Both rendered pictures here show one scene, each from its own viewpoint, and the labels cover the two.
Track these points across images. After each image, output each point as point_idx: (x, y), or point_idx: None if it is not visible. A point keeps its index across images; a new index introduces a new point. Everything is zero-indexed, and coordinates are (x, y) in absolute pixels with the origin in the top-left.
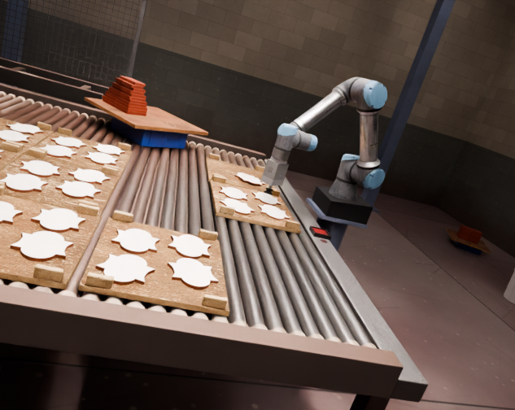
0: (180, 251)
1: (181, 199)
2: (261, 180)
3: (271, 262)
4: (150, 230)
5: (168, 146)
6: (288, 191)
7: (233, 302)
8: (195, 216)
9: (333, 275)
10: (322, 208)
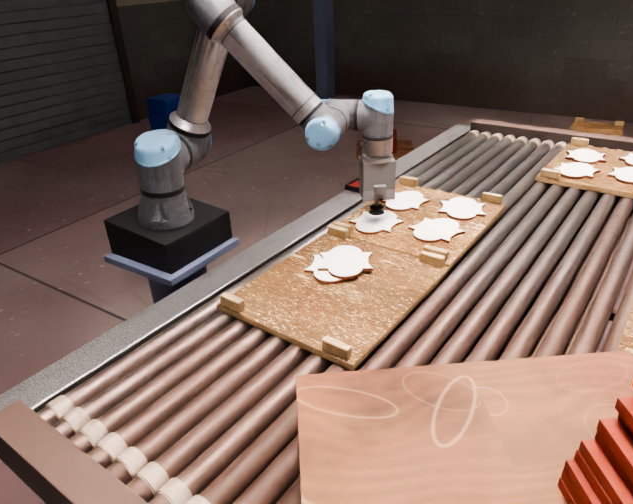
0: (590, 165)
1: (542, 231)
2: (394, 197)
3: (487, 167)
4: (612, 185)
5: None
6: (251, 259)
7: (555, 152)
8: (538, 207)
9: (423, 160)
10: (216, 242)
